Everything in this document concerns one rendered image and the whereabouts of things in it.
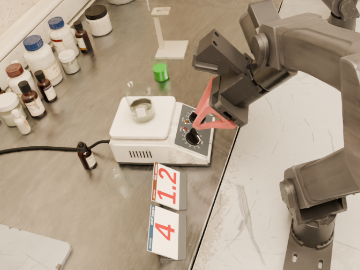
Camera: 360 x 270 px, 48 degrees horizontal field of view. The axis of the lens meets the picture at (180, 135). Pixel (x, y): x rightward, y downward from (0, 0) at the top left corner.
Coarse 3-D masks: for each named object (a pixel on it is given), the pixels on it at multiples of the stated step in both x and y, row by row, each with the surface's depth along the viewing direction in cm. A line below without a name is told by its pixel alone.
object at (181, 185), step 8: (184, 176) 81; (152, 184) 76; (184, 184) 80; (152, 192) 75; (184, 192) 78; (152, 200) 74; (184, 200) 77; (168, 208) 76; (176, 208) 76; (184, 208) 76
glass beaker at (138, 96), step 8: (128, 88) 79; (136, 88) 80; (144, 88) 80; (128, 96) 76; (136, 96) 75; (144, 96) 76; (128, 104) 78; (136, 104) 77; (144, 104) 77; (152, 104) 79; (136, 112) 78; (144, 112) 78; (152, 112) 80; (136, 120) 80; (144, 120) 80; (152, 120) 81
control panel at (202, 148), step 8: (184, 104) 87; (184, 112) 86; (184, 120) 84; (208, 120) 87; (176, 136) 80; (184, 136) 81; (200, 136) 83; (208, 136) 84; (176, 144) 79; (184, 144) 80; (200, 144) 82; (208, 144) 83; (200, 152) 80
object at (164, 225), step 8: (160, 216) 72; (168, 216) 73; (160, 224) 71; (168, 224) 72; (160, 232) 70; (168, 232) 71; (160, 240) 69; (168, 240) 70; (152, 248) 67; (160, 248) 68; (168, 248) 69
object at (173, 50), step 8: (160, 8) 105; (168, 8) 105; (160, 32) 109; (160, 40) 111; (160, 48) 113; (168, 48) 113; (176, 48) 112; (184, 48) 112; (168, 56) 110; (176, 56) 110
